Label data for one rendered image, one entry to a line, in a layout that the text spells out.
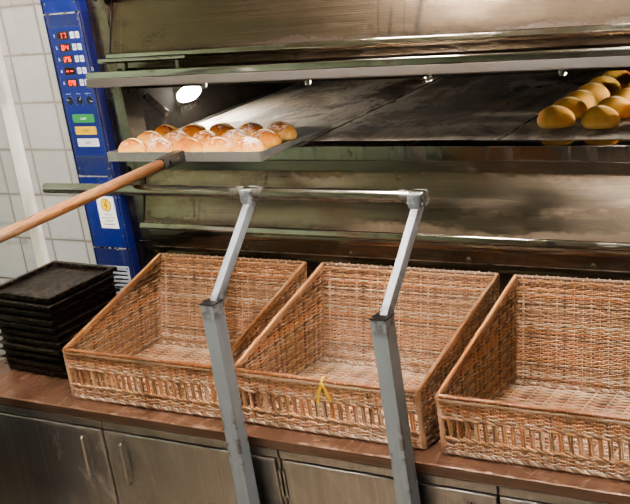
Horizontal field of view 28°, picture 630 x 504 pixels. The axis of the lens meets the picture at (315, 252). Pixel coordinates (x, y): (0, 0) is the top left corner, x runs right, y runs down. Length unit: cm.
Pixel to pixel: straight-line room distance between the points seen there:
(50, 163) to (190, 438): 119
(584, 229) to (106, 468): 148
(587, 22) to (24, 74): 188
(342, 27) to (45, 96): 115
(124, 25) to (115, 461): 126
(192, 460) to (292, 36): 115
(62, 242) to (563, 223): 177
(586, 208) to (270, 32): 97
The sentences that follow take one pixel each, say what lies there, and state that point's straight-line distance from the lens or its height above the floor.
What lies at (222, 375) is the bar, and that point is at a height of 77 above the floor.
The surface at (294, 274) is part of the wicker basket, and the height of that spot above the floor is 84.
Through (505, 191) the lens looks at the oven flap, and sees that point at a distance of 321.
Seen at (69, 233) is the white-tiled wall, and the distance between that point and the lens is 416.
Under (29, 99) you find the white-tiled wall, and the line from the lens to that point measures 410.
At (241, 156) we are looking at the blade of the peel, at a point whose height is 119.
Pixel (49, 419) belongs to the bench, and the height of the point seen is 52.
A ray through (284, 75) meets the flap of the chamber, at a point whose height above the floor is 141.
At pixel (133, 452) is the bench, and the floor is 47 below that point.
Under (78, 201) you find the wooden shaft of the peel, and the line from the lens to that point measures 321.
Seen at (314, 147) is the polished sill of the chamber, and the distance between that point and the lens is 344.
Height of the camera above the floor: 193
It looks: 17 degrees down
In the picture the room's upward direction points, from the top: 9 degrees counter-clockwise
